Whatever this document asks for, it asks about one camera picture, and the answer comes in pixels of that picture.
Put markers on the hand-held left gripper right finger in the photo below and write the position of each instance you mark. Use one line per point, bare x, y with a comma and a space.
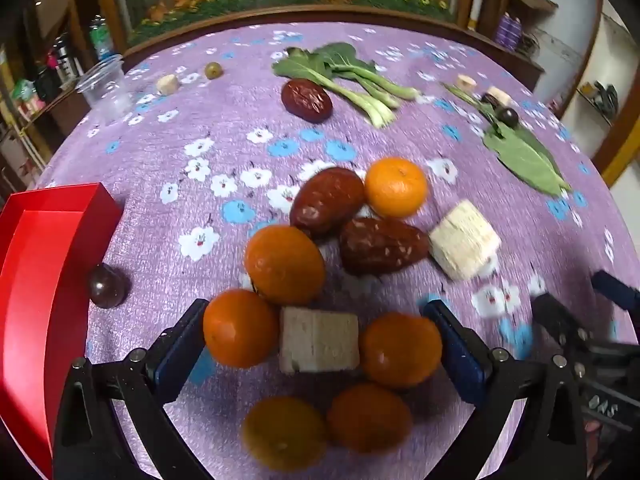
462, 360

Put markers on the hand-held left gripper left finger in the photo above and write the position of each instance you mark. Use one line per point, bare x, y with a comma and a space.
170, 360

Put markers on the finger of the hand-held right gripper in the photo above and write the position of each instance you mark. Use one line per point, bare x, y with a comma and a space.
555, 317
617, 290

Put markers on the orange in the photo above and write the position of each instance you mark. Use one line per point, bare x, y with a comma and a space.
401, 350
369, 422
239, 327
396, 186
284, 434
284, 264

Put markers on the pale sugarcane block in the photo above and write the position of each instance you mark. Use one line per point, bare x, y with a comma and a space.
319, 340
465, 240

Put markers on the red date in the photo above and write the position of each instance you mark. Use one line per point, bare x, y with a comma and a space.
327, 201
382, 246
306, 101

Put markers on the red box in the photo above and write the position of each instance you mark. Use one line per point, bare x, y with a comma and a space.
45, 280

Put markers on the dark plum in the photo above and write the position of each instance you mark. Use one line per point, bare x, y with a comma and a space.
107, 286
509, 116

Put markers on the purple floral tablecloth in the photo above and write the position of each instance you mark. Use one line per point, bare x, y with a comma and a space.
200, 240

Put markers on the broad green leaf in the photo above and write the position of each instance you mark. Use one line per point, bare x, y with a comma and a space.
525, 160

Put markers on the small dark date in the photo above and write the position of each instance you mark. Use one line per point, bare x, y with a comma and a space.
489, 100

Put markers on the banana piece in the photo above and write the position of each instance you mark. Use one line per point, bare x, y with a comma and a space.
498, 95
167, 84
466, 81

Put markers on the narrow green stalk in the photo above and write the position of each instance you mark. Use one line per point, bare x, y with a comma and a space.
470, 102

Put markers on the clear plastic cup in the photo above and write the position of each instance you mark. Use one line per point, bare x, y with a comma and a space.
106, 92

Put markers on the purple bottles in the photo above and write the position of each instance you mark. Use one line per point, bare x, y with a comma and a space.
509, 31

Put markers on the green grape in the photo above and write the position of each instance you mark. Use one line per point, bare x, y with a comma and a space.
213, 70

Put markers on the bok choy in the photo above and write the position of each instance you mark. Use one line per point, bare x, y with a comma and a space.
345, 77

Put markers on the dark thermos flask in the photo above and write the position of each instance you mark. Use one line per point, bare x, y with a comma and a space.
64, 60

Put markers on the plastic water bottle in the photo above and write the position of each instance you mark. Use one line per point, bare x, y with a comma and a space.
101, 36

